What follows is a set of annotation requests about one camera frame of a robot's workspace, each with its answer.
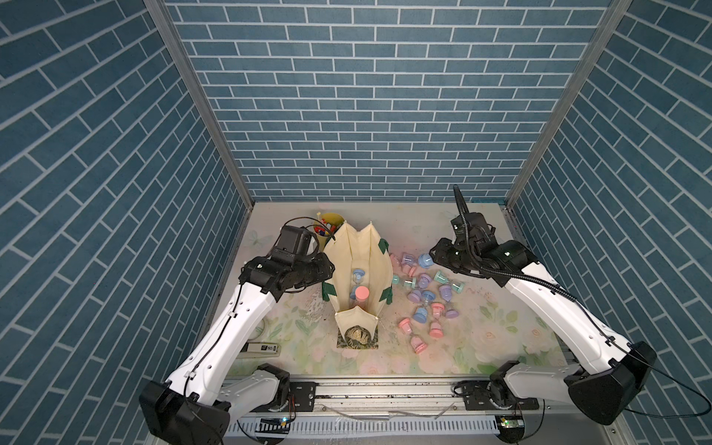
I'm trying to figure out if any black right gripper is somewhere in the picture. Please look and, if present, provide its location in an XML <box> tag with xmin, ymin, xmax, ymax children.
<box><xmin>426</xmin><ymin>237</ymin><xmax>475</xmax><ymax>274</ymax></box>

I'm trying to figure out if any blue hourglass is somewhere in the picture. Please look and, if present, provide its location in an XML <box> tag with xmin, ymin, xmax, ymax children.
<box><xmin>352</xmin><ymin>269</ymin><xmax>365</xmax><ymax>289</ymax></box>
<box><xmin>412</xmin><ymin>306</ymin><xmax>428</xmax><ymax>324</ymax></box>

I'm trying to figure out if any cream canvas tote bag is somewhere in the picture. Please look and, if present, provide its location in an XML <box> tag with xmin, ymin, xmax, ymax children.
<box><xmin>322</xmin><ymin>222</ymin><xmax>393</xmax><ymax>350</ymax></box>

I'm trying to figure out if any large pink hourglass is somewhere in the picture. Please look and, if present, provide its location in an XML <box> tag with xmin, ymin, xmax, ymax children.
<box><xmin>353</xmin><ymin>286</ymin><xmax>370</xmax><ymax>310</ymax></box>

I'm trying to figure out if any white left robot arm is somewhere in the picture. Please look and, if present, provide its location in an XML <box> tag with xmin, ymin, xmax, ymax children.
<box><xmin>139</xmin><ymin>253</ymin><xmax>335</xmax><ymax>444</ymax></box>

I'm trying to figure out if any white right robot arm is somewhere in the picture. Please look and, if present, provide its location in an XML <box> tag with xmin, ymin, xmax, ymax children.
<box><xmin>430</xmin><ymin>212</ymin><xmax>656</xmax><ymax>426</ymax></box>

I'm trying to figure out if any green hourglass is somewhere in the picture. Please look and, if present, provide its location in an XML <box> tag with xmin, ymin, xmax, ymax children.
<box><xmin>434</xmin><ymin>271</ymin><xmax>465</xmax><ymax>294</ymax></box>

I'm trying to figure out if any purple clear hourglass back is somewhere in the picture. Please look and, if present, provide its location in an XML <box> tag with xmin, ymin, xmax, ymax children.
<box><xmin>400</xmin><ymin>252</ymin><xmax>418</xmax><ymax>266</ymax></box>

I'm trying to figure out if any blue hourglass on table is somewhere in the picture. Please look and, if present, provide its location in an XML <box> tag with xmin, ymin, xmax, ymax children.
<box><xmin>412</xmin><ymin>306</ymin><xmax>428</xmax><ymax>324</ymax></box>

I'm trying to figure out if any pink hourglass front right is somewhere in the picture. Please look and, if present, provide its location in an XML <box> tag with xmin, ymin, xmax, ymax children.
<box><xmin>428</xmin><ymin>322</ymin><xmax>444</xmax><ymax>339</ymax></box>

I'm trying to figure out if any pink hourglass front left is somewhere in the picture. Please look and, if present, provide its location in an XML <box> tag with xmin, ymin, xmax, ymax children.
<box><xmin>398</xmin><ymin>318</ymin><xmax>413</xmax><ymax>336</ymax></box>

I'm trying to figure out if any pink hourglass front lowest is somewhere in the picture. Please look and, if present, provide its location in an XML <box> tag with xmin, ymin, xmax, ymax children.
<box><xmin>410</xmin><ymin>336</ymin><xmax>428</xmax><ymax>354</ymax></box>

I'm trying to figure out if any yellow cup with markers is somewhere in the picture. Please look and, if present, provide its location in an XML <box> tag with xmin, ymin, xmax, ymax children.
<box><xmin>313</xmin><ymin>212</ymin><xmax>345</xmax><ymax>251</ymax></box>

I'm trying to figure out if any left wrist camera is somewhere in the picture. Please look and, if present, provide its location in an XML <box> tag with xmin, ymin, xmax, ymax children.
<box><xmin>270</xmin><ymin>225</ymin><xmax>316</xmax><ymax>265</ymax></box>

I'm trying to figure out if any aluminium rail base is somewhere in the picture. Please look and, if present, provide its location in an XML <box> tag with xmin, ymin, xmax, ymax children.
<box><xmin>225</xmin><ymin>376</ymin><xmax>624</xmax><ymax>444</ymax></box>

